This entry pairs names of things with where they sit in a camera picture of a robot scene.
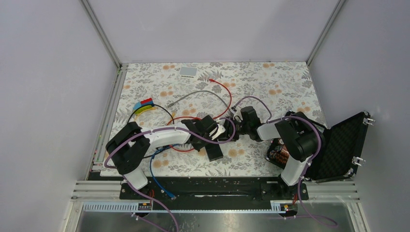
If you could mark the floral table mat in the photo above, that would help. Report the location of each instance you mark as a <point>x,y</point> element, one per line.
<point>271,88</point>

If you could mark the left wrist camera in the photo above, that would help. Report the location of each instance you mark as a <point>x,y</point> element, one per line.
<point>219,130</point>

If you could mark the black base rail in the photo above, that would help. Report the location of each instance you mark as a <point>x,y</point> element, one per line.
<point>221,193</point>

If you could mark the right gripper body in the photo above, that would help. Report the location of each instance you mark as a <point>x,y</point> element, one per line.
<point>240,128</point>

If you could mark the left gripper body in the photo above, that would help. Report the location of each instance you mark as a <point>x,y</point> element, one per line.
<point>199,145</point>

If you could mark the black network switch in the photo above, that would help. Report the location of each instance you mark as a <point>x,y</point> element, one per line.
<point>214,152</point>

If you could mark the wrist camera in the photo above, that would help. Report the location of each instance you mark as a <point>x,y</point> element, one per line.
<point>219,130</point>
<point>237,116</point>

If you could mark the white small switch box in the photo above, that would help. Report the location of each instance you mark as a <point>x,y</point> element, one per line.
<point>188,71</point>

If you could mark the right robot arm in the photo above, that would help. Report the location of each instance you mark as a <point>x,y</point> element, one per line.
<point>300,136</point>

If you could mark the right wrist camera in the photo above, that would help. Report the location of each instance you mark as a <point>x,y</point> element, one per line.
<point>237,116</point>

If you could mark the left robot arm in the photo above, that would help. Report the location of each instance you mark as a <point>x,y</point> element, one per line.
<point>128,147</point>

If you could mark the colourful toy brick stack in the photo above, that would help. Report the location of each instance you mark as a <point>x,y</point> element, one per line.
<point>143,105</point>

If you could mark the black case with chips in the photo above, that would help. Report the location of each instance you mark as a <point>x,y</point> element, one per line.
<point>341,155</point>

